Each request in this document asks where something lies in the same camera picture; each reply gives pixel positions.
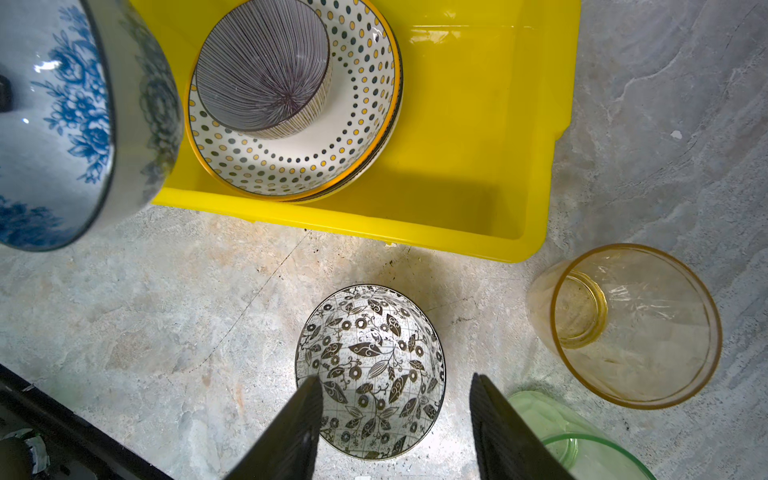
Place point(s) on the amber plastic cup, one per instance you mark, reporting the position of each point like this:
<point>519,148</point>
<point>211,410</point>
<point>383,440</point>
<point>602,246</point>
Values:
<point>633,324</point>

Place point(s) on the green plastic cup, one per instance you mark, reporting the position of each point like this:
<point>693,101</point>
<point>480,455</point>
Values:
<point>582,449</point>

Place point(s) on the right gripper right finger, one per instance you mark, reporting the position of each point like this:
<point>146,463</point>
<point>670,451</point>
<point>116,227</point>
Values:
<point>506,448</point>

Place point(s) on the dotted plate yellow rim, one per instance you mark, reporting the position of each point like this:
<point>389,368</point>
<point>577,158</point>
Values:
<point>355,125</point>

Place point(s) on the black leaf patterned bowl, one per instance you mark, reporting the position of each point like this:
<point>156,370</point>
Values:
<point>381,367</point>

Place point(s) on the blue floral bowl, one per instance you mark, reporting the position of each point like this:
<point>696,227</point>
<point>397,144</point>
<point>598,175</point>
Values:
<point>91,119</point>

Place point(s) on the purple striped bowl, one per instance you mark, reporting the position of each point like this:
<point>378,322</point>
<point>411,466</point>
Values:
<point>265,68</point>

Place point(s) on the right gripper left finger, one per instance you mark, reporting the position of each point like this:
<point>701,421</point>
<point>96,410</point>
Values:
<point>288,447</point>

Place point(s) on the yellow plastic bin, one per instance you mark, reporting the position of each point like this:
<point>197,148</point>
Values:
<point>488,90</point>

